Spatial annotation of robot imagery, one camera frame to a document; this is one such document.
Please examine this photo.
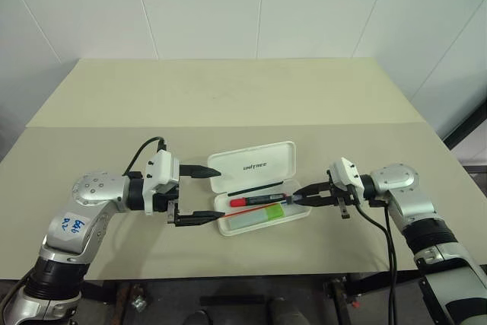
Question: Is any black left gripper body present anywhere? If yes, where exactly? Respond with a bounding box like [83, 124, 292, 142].
[154, 182, 182, 226]

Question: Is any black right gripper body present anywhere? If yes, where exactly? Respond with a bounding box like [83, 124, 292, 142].
[328, 182, 361, 221]

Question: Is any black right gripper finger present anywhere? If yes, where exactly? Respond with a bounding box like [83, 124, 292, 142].
[293, 183, 333, 199]
[300, 194, 340, 209]

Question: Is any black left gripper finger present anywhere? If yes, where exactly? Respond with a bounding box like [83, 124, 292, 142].
[177, 164, 222, 180]
[173, 209, 227, 228]

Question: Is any red capped black marker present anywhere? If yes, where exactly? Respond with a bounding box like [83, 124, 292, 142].
[228, 193, 285, 209]

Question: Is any white pencil case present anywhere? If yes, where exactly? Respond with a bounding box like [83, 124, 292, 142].
[206, 140, 310, 237]

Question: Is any dark rounded shape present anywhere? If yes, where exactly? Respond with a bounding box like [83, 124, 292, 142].
[185, 309, 218, 325]

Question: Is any rusty brown table leg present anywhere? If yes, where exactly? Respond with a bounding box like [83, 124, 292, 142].
[115, 282, 132, 307]

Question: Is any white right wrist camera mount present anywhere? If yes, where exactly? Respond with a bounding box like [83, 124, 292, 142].
[327, 156, 364, 193]

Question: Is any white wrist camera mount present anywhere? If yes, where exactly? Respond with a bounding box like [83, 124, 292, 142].
[327, 156, 364, 193]
[142, 149, 180, 216]

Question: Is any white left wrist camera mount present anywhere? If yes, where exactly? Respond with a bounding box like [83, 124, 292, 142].
[142, 149, 180, 216]

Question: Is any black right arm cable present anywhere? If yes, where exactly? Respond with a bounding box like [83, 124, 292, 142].
[351, 187, 399, 325]
[381, 202, 393, 266]

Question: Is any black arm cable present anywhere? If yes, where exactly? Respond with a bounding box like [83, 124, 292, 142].
[125, 135, 169, 180]
[351, 187, 399, 325]
[381, 202, 393, 266]

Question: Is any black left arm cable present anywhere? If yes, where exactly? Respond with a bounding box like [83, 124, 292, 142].
[125, 135, 169, 180]

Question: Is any black bracket with red tip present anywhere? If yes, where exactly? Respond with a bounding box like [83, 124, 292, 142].
[324, 278, 361, 325]

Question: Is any black metal frame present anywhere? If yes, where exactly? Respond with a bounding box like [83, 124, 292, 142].
[442, 100, 487, 167]

